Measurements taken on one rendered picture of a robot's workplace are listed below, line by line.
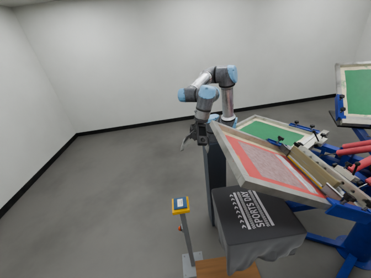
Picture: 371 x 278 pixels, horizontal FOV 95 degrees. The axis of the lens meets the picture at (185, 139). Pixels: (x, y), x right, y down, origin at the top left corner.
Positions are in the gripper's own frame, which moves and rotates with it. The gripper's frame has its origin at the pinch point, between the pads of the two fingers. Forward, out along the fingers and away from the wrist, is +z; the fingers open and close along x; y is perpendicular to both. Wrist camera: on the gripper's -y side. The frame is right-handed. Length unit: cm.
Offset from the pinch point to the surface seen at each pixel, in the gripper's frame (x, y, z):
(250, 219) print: -46, -9, 42
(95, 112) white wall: 193, 380, 151
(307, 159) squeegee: -73, 3, -1
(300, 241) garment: -73, -23, 43
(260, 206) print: -56, 0, 39
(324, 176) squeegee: -73, -11, 0
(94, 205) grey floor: 106, 113, 188
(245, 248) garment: -39, -23, 51
